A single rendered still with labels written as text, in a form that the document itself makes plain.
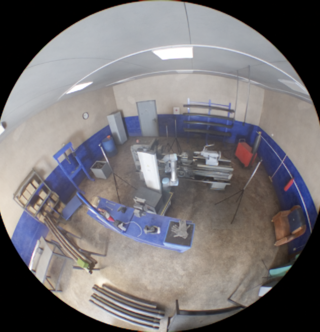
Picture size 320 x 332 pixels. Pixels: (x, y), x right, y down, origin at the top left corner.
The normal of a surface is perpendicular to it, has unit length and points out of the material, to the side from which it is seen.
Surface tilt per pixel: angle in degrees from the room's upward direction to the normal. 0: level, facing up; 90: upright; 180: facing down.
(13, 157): 90
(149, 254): 0
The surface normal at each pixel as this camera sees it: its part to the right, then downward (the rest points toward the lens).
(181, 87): -0.28, 0.65
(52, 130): 0.96, 0.11
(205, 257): -0.10, -0.75
